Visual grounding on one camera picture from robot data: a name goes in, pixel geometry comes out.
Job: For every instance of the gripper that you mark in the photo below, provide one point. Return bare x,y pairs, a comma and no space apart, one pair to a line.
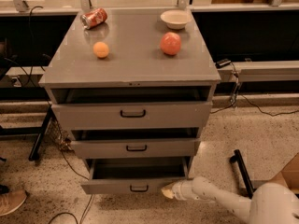
177,191

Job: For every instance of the grey bottom drawer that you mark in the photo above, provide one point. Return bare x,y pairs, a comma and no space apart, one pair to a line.
135,175

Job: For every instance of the grey drawer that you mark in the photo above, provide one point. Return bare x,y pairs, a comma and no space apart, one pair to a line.
129,108
137,143
135,175

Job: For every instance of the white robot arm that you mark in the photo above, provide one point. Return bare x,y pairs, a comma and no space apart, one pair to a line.
271,203

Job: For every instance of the grey middle drawer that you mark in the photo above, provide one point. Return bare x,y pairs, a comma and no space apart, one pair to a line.
137,143

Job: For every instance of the grey top drawer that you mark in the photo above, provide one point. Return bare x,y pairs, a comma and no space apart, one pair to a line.
129,108

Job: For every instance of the grey drawer cabinet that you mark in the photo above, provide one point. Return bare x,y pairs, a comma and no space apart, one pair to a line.
134,60

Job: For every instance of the black metal stand leg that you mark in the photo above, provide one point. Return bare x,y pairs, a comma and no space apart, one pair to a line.
237,157

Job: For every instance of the cardboard box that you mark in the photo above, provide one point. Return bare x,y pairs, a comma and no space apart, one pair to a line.
289,175

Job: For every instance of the black table leg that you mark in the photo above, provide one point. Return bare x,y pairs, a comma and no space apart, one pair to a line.
34,156

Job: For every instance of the black power adapter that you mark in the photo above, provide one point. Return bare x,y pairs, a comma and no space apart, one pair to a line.
222,63

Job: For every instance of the red apple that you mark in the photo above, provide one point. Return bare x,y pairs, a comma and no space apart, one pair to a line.
170,43

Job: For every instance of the orange fruit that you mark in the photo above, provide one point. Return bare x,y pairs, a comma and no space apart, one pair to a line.
100,50

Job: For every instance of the tan shoe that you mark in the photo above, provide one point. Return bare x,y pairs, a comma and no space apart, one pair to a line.
10,202

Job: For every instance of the white bowl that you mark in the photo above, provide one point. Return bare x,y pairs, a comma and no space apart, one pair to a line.
176,19

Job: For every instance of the red soda can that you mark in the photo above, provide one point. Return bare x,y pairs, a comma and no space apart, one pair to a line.
93,18

